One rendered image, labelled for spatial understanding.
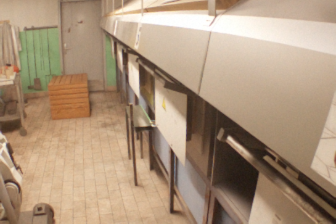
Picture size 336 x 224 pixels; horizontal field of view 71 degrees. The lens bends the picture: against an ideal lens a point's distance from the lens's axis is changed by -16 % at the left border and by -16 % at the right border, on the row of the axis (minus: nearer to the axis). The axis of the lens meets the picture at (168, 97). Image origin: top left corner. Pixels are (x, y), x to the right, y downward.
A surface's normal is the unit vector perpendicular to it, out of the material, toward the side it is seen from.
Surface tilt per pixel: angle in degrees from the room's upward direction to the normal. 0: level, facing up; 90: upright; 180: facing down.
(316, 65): 80
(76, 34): 90
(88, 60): 90
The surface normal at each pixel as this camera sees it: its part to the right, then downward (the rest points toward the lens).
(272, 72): -0.94, -0.09
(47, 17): 0.29, 0.28
